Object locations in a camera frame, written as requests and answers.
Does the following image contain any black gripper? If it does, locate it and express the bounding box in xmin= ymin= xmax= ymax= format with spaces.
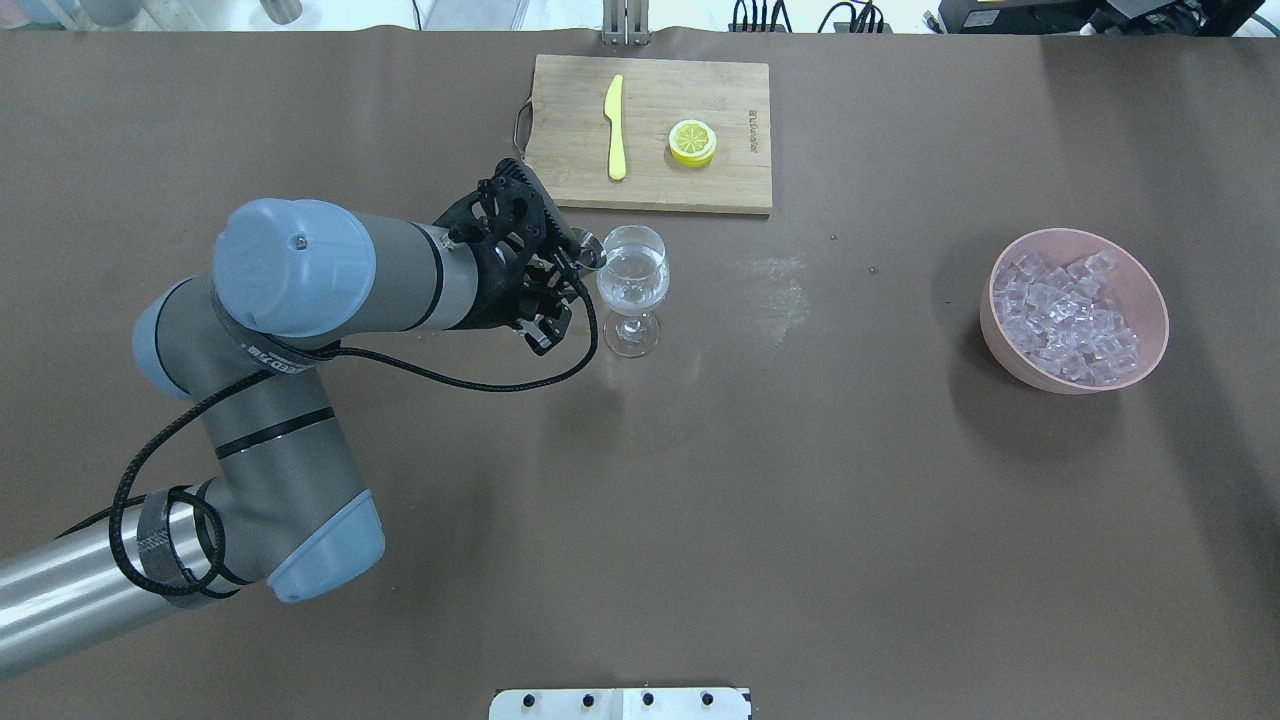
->
xmin=436 ymin=158 xmax=595 ymax=357

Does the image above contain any steel double jigger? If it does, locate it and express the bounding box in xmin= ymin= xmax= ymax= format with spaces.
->
xmin=570 ymin=227 xmax=607 ymax=274

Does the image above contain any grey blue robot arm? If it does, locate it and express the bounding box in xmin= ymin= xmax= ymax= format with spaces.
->
xmin=3 ymin=158 xmax=605 ymax=679

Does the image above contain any clear wine glass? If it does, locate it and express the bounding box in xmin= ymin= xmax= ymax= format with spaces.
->
xmin=595 ymin=225 xmax=669 ymax=357

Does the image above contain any clear ice cubes pile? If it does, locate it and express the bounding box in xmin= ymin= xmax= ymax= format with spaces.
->
xmin=993 ymin=250 xmax=1140 ymax=386

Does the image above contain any bamboo cutting board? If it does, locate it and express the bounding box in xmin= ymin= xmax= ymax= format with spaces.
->
xmin=524 ymin=54 xmax=774 ymax=217

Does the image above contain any yellow plastic knife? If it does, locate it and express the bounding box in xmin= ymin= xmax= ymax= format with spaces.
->
xmin=603 ymin=74 xmax=627 ymax=182

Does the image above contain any yellow lemon slice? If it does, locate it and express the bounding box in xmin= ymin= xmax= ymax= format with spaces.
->
xmin=667 ymin=119 xmax=718 ymax=169

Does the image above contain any pink bowl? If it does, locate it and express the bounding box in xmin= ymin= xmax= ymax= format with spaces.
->
xmin=979 ymin=228 xmax=1170 ymax=395

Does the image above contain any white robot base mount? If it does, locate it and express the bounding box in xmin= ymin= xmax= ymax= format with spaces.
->
xmin=488 ymin=685 xmax=754 ymax=719

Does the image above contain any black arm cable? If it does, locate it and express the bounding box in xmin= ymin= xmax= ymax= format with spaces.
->
xmin=55 ymin=263 xmax=602 ymax=600

